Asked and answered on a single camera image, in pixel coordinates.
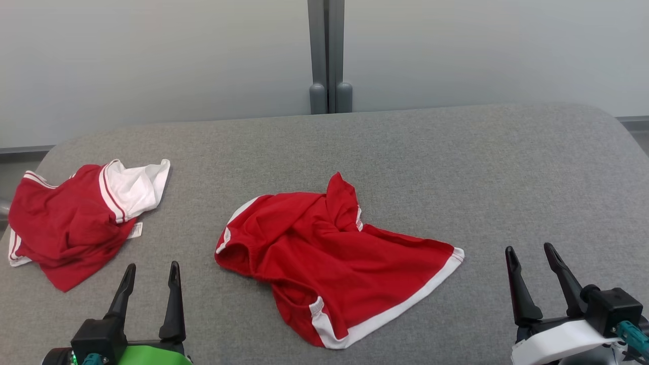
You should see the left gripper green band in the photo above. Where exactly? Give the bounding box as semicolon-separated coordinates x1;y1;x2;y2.
103;261;194;365

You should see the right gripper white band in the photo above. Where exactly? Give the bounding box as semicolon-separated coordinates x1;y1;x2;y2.
505;242;617;365

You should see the red basketball jersey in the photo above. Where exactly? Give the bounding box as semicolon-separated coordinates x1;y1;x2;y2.
7;159;171;293

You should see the grey wall base strip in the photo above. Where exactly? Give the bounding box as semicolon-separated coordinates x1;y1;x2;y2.
0;145;55;164
616;116;649;133

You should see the grey partition post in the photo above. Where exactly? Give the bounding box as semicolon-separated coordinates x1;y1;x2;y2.
307;0;353;115

